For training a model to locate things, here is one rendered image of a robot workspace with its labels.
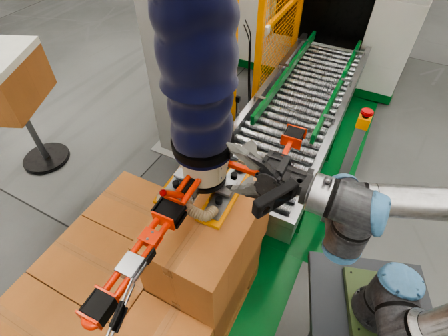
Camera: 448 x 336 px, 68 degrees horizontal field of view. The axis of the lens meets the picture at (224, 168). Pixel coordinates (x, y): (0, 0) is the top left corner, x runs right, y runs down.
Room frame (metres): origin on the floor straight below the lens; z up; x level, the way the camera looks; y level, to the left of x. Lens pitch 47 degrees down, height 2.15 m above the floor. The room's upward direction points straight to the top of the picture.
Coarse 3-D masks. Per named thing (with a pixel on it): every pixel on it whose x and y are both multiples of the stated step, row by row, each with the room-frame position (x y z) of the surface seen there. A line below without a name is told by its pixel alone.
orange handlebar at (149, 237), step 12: (288, 144) 0.98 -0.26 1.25; (240, 168) 0.86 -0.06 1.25; (192, 192) 0.74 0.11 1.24; (168, 228) 0.60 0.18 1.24; (144, 240) 0.54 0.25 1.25; (156, 240) 0.54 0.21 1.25; (144, 252) 0.51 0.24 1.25; (108, 288) 0.40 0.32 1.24; (120, 288) 0.39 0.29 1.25; (84, 324) 0.30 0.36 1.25
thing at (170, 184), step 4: (172, 176) 0.92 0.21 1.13; (172, 180) 0.89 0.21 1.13; (176, 180) 0.87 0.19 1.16; (180, 180) 0.89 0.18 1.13; (168, 184) 0.87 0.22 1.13; (172, 184) 0.87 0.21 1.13; (176, 184) 0.85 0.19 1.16; (164, 188) 0.86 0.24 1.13; (172, 188) 0.85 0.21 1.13; (176, 188) 0.85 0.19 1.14; (156, 200) 0.80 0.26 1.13
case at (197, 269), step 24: (240, 216) 0.85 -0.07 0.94; (264, 216) 0.95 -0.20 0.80; (168, 240) 0.73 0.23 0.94; (192, 240) 0.73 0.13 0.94; (216, 240) 0.73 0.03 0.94; (240, 240) 0.73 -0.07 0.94; (168, 264) 0.62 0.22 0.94; (192, 264) 0.62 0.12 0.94; (216, 264) 0.62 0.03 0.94; (240, 264) 0.72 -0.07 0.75; (144, 288) 0.69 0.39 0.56; (168, 288) 0.61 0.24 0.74; (192, 288) 0.55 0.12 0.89; (216, 288) 0.53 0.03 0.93; (192, 312) 0.56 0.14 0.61; (216, 312) 0.52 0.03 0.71
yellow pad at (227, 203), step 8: (232, 176) 0.90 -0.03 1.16; (240, 176) 0.92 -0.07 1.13; (248, 176) 0.92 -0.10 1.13; (240, 184) 0.88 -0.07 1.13; (208, 200) 0.80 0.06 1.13; (216, 200) 0.77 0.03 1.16; (224, 200) 0.79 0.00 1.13; (232, 200) 0.80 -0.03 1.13; (224, 208) 0.75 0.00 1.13; (216, 216) 0.72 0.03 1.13; (224, 216) 0.72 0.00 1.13; (208, 224) 0.69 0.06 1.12; (216, 224) 0.69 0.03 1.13
